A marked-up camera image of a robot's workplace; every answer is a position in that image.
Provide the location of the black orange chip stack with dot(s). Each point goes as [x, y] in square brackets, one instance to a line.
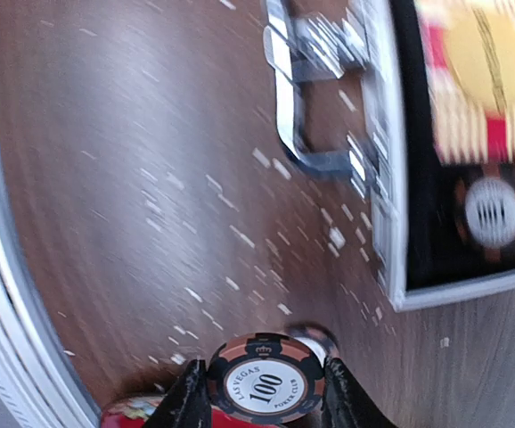
[484, 213]

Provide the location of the aluminium poker case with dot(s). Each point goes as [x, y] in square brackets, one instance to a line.
[312, 48]

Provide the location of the front aluminium rail base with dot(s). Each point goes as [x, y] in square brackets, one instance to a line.
[37, 384]

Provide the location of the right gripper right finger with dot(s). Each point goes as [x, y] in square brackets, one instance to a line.
[345, 402]

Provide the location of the red floral plate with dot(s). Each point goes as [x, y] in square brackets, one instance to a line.
[143, 411]

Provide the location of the yellow big blind button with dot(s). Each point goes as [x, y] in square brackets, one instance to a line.
[479, 47]

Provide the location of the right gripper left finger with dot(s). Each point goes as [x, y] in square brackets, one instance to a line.
[182, 397]

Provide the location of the black orange poker chip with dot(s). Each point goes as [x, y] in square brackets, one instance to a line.
[266, 378]

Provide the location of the red playing card box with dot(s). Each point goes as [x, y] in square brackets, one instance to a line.
[463, 132]

